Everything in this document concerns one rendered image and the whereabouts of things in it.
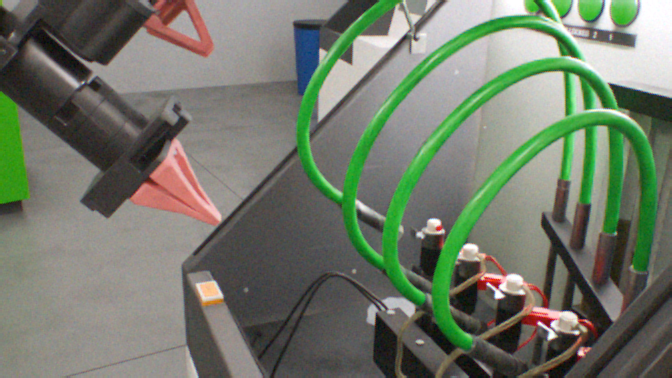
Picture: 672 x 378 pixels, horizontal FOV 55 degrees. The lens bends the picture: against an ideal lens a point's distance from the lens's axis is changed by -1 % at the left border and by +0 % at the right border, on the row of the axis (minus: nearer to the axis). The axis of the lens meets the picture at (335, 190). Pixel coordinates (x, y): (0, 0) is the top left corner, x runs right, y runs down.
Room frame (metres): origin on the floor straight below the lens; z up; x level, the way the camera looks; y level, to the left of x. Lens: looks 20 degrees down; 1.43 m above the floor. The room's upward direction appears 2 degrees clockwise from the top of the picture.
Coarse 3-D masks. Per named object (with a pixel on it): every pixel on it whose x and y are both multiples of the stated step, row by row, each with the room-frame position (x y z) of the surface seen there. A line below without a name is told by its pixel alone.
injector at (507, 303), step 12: (504, 300) 0.59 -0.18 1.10; (516, 300) 0.59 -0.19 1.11; (504, 312) 0.59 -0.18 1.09; (516, 312) 0.59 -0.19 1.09; (516, 324) 0.59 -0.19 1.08; (492, 336) 0.58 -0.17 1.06; (504, 336) 0.59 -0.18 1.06; (516, 336) 0.59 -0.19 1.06; (504, 348) 0.59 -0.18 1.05; (516, 348) 0.59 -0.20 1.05
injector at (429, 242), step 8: (424, 232) 0.74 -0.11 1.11; (440, 232) 0.74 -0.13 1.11; (424, 240) 0.74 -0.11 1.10; (432, 240) 0.73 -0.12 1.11; (440, 240) 0.74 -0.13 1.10; (424, 248) 0.74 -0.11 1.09; (432, 248) 0.73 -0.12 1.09; (440, 248) 0.74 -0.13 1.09; (424, 256) 0.74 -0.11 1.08; (432, 256) 0.73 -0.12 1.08; (408, 264) 0.74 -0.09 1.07; (424, 264) 0.74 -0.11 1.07; (432, 264) 0.73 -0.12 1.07; (416, 272) 0.73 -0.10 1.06; (424, 272) 0.74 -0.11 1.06; (432, 272) 0.73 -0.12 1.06; (432, 280) 0.73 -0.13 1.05; (424, 320) 0.74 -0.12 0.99; (432, 320) 0.74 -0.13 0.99; (424, 328) 0.74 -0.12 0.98
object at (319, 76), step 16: (384, 0) 0.71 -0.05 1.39; (400, 0) 0.71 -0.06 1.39; (544, 0) 0.79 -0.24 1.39; (368, 16) 0.70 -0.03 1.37; (352, 32) 0.69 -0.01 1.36; (336, 48) 0.69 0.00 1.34; (560, 48) 0.81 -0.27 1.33; (320, 64) 0.68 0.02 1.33; (320, 80) 0.68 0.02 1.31; (304, 96) 0.68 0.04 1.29; (304, 112) 0.67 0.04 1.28; (304, 128) 0.67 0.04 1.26; (304, 144) 0.67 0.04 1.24; (304, 160) 0.67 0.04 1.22; (320, 176) 0.68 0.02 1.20; (560, 176) 0.82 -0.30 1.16; (336, 192) 0.69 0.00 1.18
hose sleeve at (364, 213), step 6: (336, 204) 0.70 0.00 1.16; (360, 204) 0.70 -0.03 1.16; (360, 210) 0.70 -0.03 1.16; (366, 210) 0.70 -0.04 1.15; (372, 210) 0.71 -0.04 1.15; (360, 216) 0.70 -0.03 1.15; (366, 216) 0.70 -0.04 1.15; (372, 216) 0.70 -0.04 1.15; (378, 216) 0.71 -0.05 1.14; (366, 222) 0.70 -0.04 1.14; (372, 222) 0.70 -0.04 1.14; (378, 222) 0.71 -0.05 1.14; (384, 222) 0.71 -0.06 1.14; (378, 228) 0.71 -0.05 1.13
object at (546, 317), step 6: (534, 312) 0.59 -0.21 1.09; (540, 312) 0.59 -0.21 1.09; (546, 312) 0.59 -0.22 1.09; (552, 312) 0.59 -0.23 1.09; (558, 312) 0.59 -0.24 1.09; (522, 318) 0.59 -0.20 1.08; (528, 318) 0.59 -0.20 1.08; (534, 318) 0.59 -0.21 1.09; (540, 318) 0.58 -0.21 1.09; (546, 318) 0.58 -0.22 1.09; (552, 318) 0.58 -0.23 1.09; (558, 318) 0.58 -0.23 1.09; (528, 324) 0.59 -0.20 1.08; (534, 324) 0.59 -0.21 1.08; (546, 324) 0.58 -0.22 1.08
